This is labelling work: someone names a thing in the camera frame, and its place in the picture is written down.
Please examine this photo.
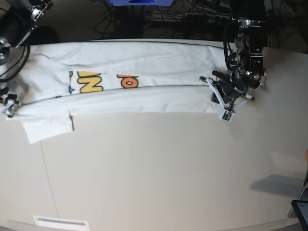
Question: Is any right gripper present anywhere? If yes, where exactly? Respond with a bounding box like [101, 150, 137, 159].
[0, 88, 18, 118]

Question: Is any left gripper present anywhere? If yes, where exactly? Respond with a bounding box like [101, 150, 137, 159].
[211, 76, 248, 103]

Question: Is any white printed T-shirt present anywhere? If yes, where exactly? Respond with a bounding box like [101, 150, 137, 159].
[7, 41, 227, 143]

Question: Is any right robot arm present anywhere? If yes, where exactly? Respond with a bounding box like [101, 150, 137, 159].
[0, 0, 53, 118]

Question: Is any black power strip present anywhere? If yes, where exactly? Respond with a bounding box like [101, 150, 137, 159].
[184, 13, 230, 24]

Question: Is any white paper label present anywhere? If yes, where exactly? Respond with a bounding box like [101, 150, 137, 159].
[34, 216, 90, 231]

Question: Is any black tablet device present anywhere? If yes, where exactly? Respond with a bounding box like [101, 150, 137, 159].
[291, 200, 308, 231]

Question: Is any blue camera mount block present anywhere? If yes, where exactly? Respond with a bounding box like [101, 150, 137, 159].
[108, 0, 173, 6]

